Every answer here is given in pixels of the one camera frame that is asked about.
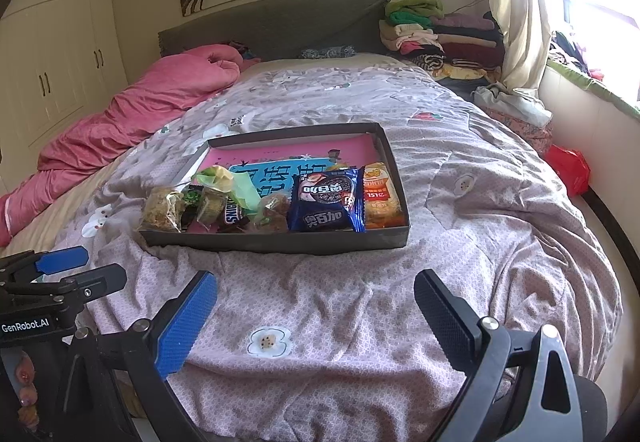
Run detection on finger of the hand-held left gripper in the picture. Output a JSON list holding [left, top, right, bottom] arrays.
[[65, 263, 127, 308], [34, 245, 90, 275]]

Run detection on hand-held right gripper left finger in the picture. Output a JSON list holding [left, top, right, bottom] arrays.
[[60, 269, 219, 442]]

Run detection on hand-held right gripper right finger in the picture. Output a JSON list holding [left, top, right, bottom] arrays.
[[414, 268, 581, 442]]

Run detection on meat floss cake packet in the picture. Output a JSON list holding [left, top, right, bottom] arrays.
[[140, 186, 185, 233]]

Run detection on dark brown candy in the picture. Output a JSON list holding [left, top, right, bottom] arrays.
[[180, 187, 203, 229]]

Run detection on brown chocolate bar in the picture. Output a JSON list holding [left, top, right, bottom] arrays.
[[217, 194, 253, 233]]

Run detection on orange rice cracker packet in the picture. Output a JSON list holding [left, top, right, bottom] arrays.
[[361, 162, 407, 229]]

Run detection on clear brown pastry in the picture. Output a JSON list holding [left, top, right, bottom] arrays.
[[250, 192, 292, 234]]

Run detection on dark cardboard box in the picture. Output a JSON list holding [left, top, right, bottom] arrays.
[[138, 122, 412, 256]]

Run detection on green pastry packet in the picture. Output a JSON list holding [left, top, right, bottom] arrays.
[[195, 165, 262, 227]]

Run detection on blue cookie packet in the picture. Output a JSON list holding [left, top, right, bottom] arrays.
[[287, 167, 367, 234]]

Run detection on person's left hand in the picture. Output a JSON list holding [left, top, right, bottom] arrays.
[[14, 351, 40, 429]]

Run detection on beige bed sheet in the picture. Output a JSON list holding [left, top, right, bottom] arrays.
[[10, 162, 126, 253]]

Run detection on pink quilt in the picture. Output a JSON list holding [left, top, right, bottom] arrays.
[[0, 44, 241, 248]]

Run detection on red plastic bag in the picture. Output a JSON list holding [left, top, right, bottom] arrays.
[[544, 144, 591, 195]]

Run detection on pink floral cloth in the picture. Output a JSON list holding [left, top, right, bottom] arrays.
[[492, 109, 553, 155]]

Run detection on pink and blue book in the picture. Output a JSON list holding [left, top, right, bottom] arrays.
[[192, 133, 388, 203]]

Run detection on cream wardrobe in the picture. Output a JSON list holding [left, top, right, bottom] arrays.
[[0, 0, 131, 163]]

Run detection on white crumpled garment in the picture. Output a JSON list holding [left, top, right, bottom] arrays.
[[472, 81, 553, 127]]

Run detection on dark cloth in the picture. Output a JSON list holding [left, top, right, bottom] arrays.
[[220, 40, 261, 60]]

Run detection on pile of folded clothes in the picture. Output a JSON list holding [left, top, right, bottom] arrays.
[[379, 0, 506, 83]]

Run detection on green sill mat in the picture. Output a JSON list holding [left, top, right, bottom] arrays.
[[545, 59, 640, 115]]

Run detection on dark patterned pillow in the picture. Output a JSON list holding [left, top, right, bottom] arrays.
[[299, 44, 357, 60]]

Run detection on heap of clothes on sill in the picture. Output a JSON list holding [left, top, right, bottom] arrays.
[[549, 29, 608, 80]]

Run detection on cream curtain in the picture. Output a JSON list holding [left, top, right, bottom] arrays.
[[482, 0, 558, 98]]

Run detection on grey bed headboard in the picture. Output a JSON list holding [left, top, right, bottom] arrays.
[[158, 0, 393, 60]]

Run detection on dark bed frame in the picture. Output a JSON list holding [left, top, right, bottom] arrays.
[[585, 189, 640, 293]]

